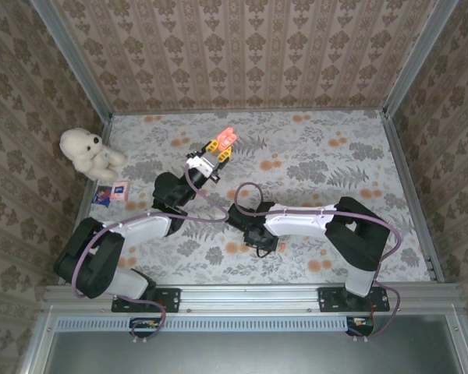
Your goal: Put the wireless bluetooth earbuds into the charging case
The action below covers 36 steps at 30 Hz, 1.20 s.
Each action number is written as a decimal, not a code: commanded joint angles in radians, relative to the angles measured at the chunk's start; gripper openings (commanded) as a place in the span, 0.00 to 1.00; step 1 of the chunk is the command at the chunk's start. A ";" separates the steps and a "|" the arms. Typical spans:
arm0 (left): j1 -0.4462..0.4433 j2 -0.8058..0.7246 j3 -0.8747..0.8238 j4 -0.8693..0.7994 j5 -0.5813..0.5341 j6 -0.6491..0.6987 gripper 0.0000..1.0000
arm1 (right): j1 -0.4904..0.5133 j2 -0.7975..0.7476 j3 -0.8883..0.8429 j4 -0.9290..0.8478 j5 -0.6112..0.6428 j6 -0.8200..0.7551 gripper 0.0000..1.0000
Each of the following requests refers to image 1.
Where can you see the orange earbud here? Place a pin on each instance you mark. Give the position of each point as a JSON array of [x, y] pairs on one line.
[[282, 248]]

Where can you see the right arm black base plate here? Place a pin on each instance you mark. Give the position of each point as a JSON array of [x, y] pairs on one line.
[[327, 300]]

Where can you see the orange earbud charging case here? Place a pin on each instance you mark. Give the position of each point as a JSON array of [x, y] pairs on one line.
[[227, 137]]

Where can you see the grey metal panel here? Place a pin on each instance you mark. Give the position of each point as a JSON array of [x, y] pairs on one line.
[[249, 354]]

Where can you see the blue printed card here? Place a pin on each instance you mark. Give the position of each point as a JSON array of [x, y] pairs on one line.
[[100, 196]]

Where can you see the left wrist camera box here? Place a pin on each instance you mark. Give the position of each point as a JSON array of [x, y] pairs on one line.
[[203, 161]]

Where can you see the aluminium mounting rail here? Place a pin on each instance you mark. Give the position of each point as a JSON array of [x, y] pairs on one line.
[[249, 298]]

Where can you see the white teddy bear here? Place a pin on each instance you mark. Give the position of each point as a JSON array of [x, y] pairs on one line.
[[89, 154]]

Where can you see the aluminium table side rail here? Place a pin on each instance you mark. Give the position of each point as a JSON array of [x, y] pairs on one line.
[[107, 126], [398, 156]]

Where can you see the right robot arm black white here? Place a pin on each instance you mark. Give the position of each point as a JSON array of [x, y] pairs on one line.
[[296, 222]]

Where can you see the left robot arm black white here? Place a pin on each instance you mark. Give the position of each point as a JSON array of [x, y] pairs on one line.
[[140, 230]]

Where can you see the small circuit board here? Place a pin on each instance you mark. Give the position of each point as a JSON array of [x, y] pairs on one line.
[[144, 324], [360, 323]]

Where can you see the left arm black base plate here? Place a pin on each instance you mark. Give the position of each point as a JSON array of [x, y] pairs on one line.
[[171, 300]]

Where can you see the aluminium table end rail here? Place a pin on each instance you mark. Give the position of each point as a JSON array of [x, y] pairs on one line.
[[249, 112]]

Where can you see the aluminium frame post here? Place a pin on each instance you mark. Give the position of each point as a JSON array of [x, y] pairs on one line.
[[70, 62], [417, 58]]

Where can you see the pink tissue pack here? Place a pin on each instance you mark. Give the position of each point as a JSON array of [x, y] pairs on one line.
[[119, 191]]

